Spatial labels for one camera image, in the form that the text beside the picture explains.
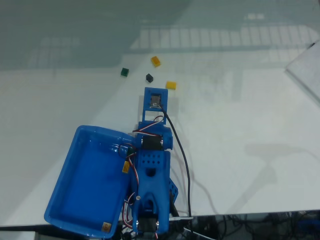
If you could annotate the blue gripper camera mount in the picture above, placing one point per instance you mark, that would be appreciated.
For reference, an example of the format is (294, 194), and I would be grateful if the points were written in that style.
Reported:
(150, 92)

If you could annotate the yellow lego brick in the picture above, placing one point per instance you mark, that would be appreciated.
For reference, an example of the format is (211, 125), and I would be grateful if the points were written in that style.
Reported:
(155, 61)
(171, 85)

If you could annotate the blue plastic bin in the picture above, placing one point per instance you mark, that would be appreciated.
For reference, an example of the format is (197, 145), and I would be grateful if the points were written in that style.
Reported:
(87, 180)

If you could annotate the green lego brick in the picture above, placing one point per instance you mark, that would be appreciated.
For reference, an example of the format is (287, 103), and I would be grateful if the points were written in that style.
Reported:
(124, 72)

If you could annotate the black lego brick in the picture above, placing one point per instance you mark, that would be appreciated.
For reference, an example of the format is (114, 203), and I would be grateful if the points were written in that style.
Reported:
(149, 78)

